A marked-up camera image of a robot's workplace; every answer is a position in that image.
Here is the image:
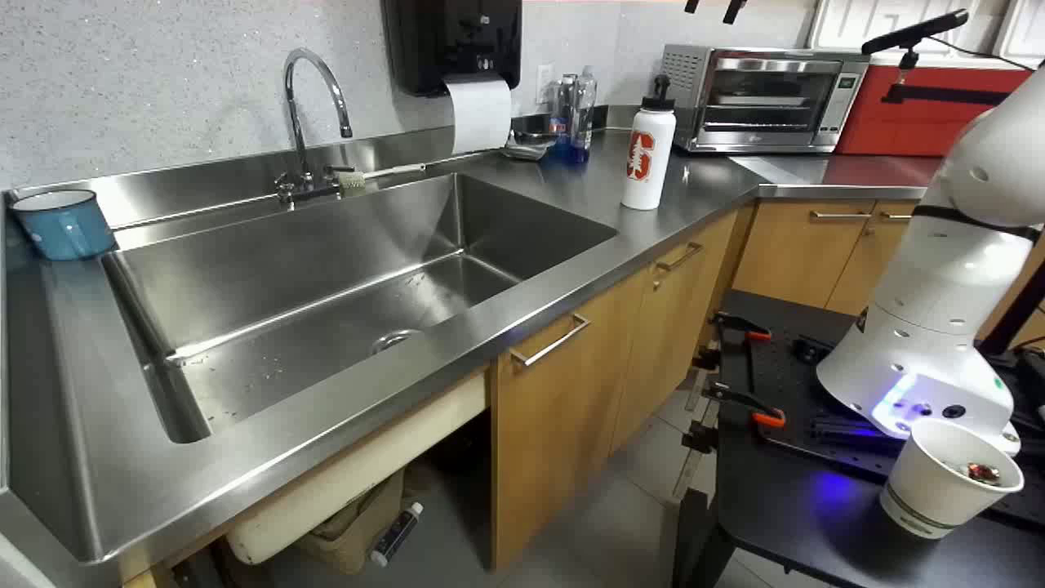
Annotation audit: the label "white paper towel sheet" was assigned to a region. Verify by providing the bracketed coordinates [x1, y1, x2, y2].
[443, 74, 516, 156]

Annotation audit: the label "beige trash bin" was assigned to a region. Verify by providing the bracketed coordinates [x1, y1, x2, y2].
[306, 468, 411, 577]

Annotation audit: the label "orange black clamp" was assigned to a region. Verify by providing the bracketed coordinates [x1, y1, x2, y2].
[704, 307, 776, 354]
[699, 375, 790, 435]

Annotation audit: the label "chrome gooseneck faucet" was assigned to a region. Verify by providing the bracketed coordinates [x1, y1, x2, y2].
[271, 45, 380, 215]

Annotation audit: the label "white sink basin underside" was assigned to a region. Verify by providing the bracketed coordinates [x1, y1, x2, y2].
[222, 370, 491, 570]

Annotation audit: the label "black paper towel dispenser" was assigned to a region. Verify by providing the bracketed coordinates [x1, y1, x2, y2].
[380, 0, 524, 98]

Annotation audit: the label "wooden cabinet door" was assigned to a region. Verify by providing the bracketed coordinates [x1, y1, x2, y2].
[825, 198, 922, 320]
[487, 275, 656, 575]
[620, 209, 748, 441]
[728, 198, 874, 315]

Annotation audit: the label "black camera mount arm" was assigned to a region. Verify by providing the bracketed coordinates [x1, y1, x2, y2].
[859, 7, 972, 74]

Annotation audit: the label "white paper cup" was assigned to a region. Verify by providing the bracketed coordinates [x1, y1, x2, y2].
[878, 415, 1027, 546]

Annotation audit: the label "red cabinet box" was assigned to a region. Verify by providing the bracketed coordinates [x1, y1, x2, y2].
[837, 63, 1032, 165]

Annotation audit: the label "pale sponge by faucet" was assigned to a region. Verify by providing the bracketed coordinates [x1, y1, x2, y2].
[331, 165, 383, 198]

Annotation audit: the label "clear glass bottles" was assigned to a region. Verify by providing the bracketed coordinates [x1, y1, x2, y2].
[544, 66, 604, 170]

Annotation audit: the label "stainless steel sink basin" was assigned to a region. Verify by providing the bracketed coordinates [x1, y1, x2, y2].
[101, 166, 624, 449]

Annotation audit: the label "dark white capped bottle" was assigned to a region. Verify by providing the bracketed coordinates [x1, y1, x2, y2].
[367, 499, 429, 572]

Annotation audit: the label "small dark dish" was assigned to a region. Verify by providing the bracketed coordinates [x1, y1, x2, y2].
[504, 107, 558, 166]

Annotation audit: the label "silver toaster oven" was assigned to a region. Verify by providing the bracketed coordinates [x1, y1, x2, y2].
[661, 44, 873, 156]

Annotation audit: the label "white bottle orange print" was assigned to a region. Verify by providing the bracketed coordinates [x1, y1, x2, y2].
[617, 71, 678, 215]

